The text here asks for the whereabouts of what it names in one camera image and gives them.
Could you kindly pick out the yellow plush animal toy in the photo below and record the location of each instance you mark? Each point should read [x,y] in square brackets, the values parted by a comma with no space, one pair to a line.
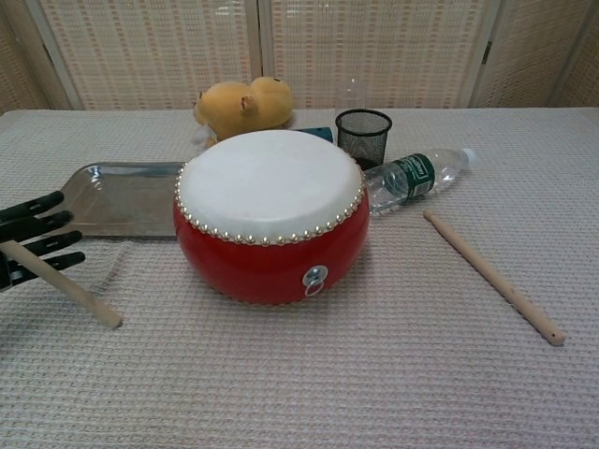
[243,112]

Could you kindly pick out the white woven tablecloth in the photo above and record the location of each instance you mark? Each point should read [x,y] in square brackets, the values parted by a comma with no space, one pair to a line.
[327,383]

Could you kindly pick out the red drum with white skin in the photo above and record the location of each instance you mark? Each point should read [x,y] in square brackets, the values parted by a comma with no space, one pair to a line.
[262,271]

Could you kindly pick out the black mesh pen cup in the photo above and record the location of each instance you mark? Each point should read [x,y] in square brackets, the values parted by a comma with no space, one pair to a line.
[362,140]

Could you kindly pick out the woven folding screen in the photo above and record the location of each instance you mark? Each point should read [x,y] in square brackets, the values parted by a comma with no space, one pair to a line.
[164,47]

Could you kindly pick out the clear glass cup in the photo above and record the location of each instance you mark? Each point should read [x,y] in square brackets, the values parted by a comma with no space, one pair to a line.
[355,98]

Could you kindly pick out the clear plastic water bottle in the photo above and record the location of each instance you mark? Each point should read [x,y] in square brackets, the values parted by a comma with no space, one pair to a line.
[412,175]

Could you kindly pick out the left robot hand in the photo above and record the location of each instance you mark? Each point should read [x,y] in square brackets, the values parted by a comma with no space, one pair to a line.
[18,222]

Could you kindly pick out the wooden drumstick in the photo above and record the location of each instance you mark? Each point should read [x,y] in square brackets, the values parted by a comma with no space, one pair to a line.
[486,276]
[70,294]

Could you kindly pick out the silver metal tray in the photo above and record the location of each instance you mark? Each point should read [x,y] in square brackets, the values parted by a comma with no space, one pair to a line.
[126,206]

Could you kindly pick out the teal cylinder block with holes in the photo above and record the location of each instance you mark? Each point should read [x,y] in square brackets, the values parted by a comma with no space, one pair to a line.
[318,132]

